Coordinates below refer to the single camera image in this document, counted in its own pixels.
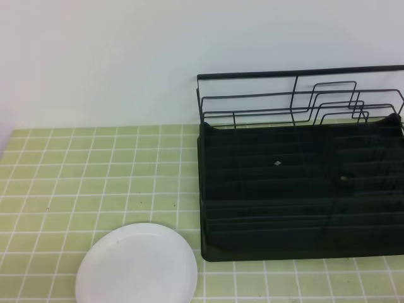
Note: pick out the black drip tray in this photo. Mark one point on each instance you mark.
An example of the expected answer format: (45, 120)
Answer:
(303, 192)

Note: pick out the black wire dish rack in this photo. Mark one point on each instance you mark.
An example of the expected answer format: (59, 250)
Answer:
(269, 99)

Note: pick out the white round plate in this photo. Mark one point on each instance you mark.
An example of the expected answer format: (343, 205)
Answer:
(141, 262)

